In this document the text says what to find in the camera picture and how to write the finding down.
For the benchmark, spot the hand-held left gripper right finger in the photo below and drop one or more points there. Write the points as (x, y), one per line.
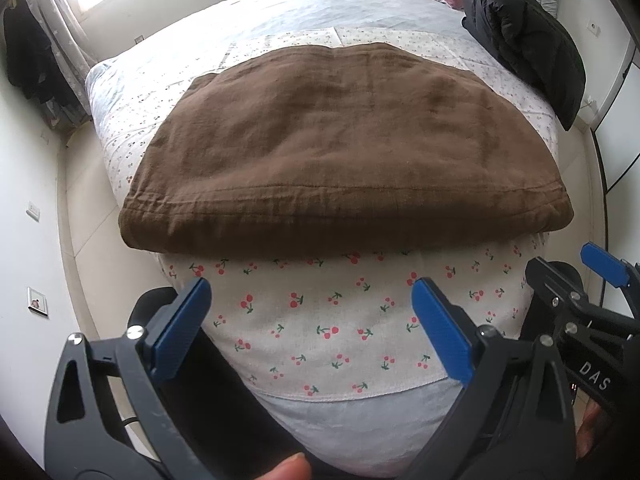
(442, 330)

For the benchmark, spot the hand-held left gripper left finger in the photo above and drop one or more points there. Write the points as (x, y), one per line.
(182, 330)

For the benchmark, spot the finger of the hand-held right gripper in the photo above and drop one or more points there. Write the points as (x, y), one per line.
(555, 275)
(607, 262)

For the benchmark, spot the brown jacket with fleece collar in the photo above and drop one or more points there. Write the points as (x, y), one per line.
(340, 150)

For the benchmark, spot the dark hanging clothes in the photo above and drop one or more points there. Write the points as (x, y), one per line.
(30, 55)

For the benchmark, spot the person's right hand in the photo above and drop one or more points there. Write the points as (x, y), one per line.
(590, 430)

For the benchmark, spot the person's left hand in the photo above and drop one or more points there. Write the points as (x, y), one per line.
(287, 467)

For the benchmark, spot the black chair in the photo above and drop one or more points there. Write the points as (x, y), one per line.
(225, 410)

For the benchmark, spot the cherry print sheet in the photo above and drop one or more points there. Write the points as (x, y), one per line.
(325, 320)

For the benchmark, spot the black puffer jacket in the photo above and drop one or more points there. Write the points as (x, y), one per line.
(525, 40)

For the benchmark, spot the grey patterned curtain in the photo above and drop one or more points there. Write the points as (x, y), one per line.
(60, 35)

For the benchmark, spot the grey upholstered bed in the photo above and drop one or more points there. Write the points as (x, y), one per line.
(350, 10)

